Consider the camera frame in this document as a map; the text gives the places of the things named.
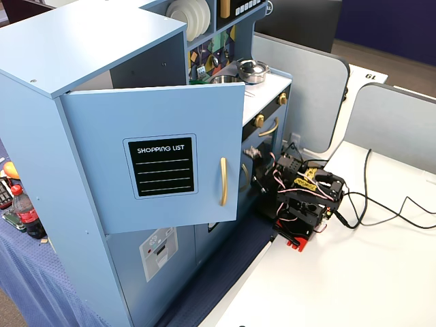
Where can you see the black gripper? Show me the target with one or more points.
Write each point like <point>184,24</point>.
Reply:
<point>261,174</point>

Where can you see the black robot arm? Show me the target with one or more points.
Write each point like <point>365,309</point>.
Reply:
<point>303,207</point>

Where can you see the blue oven door with window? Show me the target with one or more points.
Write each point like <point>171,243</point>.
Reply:
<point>269,139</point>

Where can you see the blue water dispenser door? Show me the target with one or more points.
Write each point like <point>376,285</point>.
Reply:
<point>129,272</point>

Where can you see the blue shopping list door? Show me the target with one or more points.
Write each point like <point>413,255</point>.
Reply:
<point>102,170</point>

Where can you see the yellow black tape band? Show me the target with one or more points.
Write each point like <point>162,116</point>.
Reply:
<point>304,184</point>

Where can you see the gold stove knob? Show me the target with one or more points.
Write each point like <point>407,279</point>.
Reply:
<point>282,98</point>
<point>259,120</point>

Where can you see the steel toy pot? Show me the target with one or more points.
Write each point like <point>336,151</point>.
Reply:
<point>253,79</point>

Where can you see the light grey partition panel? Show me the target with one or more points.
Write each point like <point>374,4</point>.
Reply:
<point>306,85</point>
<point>391,126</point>

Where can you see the steel toy pan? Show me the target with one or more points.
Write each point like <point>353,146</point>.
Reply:
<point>223,79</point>

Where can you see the steel pot lid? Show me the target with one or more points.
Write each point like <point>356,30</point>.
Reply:
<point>252,67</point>

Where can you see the steel slotted spatula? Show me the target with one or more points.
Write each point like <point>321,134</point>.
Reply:
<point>201,71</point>

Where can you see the steel ladle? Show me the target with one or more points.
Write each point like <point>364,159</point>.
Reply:
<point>216,61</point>

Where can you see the number nineteen label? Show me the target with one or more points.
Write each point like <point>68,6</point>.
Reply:
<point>370,76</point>

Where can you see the dark board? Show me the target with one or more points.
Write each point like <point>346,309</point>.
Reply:
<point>299,24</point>

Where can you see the white toy plate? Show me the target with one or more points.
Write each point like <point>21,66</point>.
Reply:
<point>208,13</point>
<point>180,13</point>
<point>203,13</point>

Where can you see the blue wooden toy kitchen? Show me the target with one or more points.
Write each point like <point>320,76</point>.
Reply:
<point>85,44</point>

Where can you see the cola bottle red cap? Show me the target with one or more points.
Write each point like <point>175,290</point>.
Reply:
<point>27,214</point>

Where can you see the green circuit board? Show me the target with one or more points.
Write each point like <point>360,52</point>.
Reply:
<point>13,219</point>

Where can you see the orange fruit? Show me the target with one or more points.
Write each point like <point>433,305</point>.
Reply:
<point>10,169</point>

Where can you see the red robot base mount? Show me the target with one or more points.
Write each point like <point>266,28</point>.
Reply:
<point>299,243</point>

